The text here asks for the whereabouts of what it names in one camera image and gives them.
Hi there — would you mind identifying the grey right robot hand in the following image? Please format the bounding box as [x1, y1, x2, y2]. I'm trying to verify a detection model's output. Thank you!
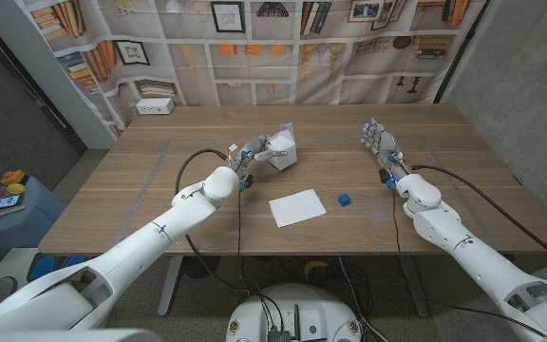
[359, 117, 410, 180]

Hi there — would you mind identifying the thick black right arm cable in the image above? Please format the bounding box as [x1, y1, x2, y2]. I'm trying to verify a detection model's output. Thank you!
[409, 163, 547, 276]

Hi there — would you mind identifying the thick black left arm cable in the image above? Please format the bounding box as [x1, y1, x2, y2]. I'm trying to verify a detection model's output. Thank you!
[174, 148, 252, 295]

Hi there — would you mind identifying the blue floor pad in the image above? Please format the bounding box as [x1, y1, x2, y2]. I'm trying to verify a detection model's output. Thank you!
[27, 256, 88, 282]

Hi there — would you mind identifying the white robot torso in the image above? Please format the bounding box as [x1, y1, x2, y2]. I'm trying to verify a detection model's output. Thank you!
[0, 329, 163, 342]

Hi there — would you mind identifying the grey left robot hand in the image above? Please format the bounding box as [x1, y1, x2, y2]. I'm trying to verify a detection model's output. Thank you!
[228, 134, 290, 175]

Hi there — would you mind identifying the white floor board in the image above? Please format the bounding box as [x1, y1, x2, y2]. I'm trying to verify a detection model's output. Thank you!
[0, 247, 43, 305]

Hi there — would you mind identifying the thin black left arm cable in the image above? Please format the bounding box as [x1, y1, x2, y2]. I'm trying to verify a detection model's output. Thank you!
[236, 186, 246, 282]

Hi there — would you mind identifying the yellow object under table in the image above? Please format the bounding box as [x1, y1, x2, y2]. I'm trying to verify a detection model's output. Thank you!
[303, 258, 330, 280]

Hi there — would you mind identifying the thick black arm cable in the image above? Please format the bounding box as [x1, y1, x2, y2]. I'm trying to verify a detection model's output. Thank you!
[409, 163, 547, 276]
[174, 148, 252, 295]

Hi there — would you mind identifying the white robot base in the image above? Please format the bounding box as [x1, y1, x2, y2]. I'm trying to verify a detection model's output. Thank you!
[224, 283, 364, 342]

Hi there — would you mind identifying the white power strip box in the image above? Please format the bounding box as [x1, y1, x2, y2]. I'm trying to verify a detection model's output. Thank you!
[135, 97, 176, 116]

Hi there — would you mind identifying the orange toy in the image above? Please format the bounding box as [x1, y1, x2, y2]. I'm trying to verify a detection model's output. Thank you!
[0, 169, 27, 187]

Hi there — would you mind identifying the colourful phone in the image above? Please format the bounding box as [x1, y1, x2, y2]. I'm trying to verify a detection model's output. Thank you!
[0, 194, 22, 214]

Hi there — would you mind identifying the white table leg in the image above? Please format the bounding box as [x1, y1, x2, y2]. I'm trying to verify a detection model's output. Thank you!
[399, 256, 429, 318]
[158, 256, 184, 317]

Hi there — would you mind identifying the printed bookshelf backdrop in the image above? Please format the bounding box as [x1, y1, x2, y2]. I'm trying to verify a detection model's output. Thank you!
[16, 0, 488, 140]

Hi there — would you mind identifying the black backdrop stand pole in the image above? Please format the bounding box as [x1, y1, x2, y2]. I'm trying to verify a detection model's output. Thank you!
[432, 0, 491, 105]

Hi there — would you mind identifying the blue grey stool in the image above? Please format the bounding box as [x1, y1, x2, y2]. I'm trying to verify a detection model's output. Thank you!
[0, 176, 66, 258]

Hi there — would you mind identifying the white milk carton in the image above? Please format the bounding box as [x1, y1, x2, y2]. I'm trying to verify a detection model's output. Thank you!
[267, 122, 298, 172]

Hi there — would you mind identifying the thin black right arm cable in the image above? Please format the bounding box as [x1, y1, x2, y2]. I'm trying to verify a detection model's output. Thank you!
[389, 187, 415, 286]

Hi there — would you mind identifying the white paper sheet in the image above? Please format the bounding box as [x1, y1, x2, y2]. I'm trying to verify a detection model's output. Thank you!
[268, 188, 328, 229]

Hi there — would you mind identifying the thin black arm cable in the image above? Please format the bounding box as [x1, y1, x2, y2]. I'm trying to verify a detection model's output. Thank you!
[389, 187, 415, 286]
[236, 186, 246, 282]

